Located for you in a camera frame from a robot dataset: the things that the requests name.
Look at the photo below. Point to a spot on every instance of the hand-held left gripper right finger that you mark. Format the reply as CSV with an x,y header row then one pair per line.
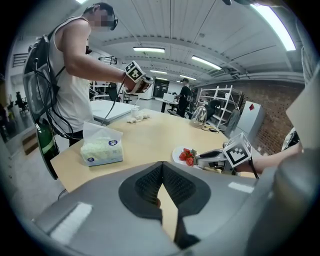
x,y
220,205

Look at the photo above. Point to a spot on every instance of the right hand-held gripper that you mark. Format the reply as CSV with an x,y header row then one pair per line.
x,y
237,152

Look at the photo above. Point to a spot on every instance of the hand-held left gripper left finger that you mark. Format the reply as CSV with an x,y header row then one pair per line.
x,y
100,212

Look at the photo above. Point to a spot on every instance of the small brown object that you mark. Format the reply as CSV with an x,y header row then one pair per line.
x,y
189,162

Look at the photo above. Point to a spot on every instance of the white plate of strawberries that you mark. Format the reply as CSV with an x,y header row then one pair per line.
x,y
176,152

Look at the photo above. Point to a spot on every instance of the person's right forearm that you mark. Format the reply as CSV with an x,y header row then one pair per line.
x,y
272,160

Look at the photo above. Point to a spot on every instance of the grey coat on stand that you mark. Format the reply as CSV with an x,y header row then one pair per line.
x,y
233,120

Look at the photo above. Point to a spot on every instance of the grey metal cabinet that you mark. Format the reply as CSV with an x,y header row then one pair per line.
x,y
251,122

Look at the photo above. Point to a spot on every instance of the white tissue pack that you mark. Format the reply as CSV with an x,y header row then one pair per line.
x,y
102,152

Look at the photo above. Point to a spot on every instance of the white metal shelf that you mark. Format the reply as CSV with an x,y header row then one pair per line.
x,y
220,97

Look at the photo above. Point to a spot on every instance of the red paper square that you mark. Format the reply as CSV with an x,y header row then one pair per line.
x,y
251,107

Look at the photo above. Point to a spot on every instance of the oval pale table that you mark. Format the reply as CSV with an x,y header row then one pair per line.
x,y
166,101

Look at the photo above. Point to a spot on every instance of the person's grey shirt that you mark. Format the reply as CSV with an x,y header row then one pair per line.
x,y
295,200

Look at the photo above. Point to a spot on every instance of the white box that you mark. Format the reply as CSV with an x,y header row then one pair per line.
x,y
169,97

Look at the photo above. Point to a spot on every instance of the pile of white crumpled pieces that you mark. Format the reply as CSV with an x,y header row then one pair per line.
x,y
138,118

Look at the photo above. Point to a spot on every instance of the ceiling light strip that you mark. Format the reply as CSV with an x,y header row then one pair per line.
x,y
188,77
158,72
148,49
275,25
206,62

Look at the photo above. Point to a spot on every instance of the black glass door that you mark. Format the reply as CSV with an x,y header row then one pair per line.
x,y
161,87

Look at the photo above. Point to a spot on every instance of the small plastic cup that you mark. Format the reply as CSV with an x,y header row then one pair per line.
x,y
135,112

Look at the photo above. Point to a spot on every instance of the brown cardboard box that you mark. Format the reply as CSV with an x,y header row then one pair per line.
x,y
30,143

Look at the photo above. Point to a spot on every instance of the white desk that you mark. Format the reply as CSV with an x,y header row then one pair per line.
x,y
110,110

